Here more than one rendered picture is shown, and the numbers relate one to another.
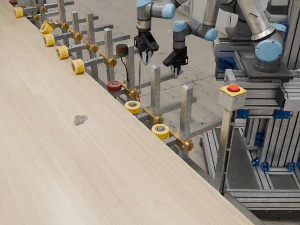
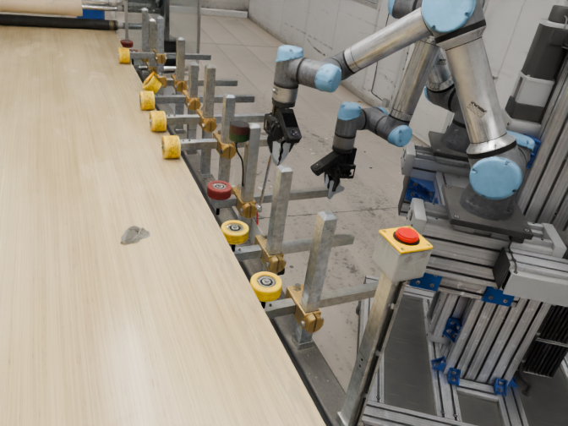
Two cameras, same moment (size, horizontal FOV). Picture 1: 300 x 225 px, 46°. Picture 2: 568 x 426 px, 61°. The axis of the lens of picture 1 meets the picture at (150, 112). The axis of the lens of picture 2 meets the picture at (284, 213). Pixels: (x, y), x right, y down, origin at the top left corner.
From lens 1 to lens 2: 0.46 m
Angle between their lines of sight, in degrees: 5
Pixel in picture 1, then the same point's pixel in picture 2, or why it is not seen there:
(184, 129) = (310, 292)
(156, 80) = (282, 192)
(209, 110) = not seen: hidden behind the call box
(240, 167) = (412, 368)
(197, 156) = (347, 329)
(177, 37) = (342, 130)
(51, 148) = (58, 277)
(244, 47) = (456, 169)
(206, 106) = not seen: hidden behind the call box
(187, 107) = (321, 253)
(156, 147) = (245, 316)
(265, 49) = (488, 175)
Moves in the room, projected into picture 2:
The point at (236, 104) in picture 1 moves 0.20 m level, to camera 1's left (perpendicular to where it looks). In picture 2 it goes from (406, 270) to (293, 247)
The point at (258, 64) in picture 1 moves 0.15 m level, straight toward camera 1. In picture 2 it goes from (472, 200) to (462, 222)
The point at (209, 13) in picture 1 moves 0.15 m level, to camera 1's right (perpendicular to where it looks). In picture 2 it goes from (402, 97) to (450, 106)
